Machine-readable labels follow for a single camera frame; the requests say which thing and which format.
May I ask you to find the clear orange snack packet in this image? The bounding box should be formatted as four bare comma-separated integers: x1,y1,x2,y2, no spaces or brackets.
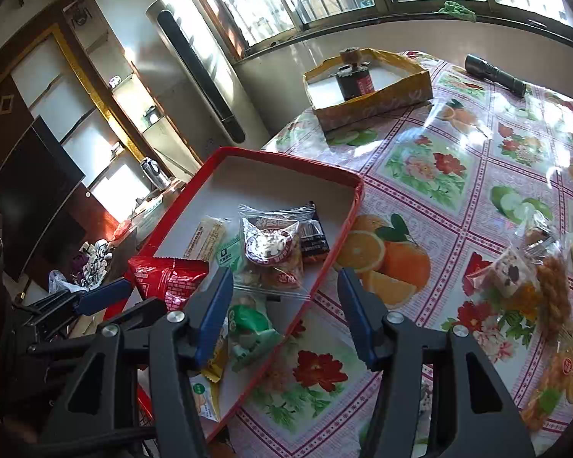
518,329,573,432

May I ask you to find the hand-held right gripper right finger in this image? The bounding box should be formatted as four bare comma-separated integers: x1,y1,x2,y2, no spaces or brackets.
337,267,536,458

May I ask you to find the floral fruit-print tablecloth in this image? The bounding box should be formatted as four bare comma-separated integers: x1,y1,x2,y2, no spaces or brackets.
210,49,573,458

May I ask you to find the plain red snack packet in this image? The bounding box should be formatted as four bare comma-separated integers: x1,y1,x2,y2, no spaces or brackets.
128,256,210,313

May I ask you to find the gold-framed shelf cabinet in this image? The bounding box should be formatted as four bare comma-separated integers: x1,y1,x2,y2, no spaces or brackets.
10,0,206,230

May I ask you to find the silver kettle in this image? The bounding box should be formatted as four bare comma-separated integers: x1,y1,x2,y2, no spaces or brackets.
140,156,171,192

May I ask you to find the yellow biscuit packet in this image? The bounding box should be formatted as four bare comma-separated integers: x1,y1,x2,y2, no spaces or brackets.
188,341,229,423

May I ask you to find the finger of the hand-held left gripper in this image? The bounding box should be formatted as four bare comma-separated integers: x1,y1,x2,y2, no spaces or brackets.
14,278,133,327
100,296,173,332

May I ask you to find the clear round cookie packet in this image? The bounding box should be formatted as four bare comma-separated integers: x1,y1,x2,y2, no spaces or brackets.
234,203,318,292

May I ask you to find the clear nut bar packet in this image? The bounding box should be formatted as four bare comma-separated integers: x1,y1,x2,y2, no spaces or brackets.
468,241,542,299

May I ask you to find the red-label cylindrical motor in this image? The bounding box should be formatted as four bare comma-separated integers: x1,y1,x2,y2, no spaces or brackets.
335,48,376,102

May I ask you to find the white plastic bag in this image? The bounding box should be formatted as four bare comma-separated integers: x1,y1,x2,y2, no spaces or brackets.
48,269,84,294

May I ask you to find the white bar packet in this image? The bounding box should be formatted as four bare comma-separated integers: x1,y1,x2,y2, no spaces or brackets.
184,216,232,263

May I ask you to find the green white snack packet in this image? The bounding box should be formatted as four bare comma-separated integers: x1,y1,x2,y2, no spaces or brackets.
227,291,287,375

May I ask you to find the black flashlight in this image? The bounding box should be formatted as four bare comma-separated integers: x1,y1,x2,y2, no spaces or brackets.
465,54,527,99

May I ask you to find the dark blue snack packet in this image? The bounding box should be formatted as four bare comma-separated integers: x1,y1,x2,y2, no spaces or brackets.
298,207,328,264

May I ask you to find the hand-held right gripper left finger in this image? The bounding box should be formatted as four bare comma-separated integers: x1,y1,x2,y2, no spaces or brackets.
36,267,235,458

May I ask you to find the yellow cardboard box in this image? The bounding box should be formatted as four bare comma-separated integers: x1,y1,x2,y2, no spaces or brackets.
302,48,434,133

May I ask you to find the black white patterned object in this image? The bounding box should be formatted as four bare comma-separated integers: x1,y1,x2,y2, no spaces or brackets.
79,241,113,289

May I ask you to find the silver standing air conditioner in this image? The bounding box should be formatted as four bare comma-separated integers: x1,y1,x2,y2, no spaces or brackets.
144,0,248,145

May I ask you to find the red tray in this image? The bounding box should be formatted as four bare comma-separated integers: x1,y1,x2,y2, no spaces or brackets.
121,147,365,444

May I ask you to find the black television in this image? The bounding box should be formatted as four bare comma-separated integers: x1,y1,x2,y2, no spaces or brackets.
0,115,87,283

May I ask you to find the clear twisted pastry packet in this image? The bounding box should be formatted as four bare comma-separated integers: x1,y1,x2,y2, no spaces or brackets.
523,212,573,342

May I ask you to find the green cloth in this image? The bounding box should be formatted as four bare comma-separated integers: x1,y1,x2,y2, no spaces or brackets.
432,0,477,24

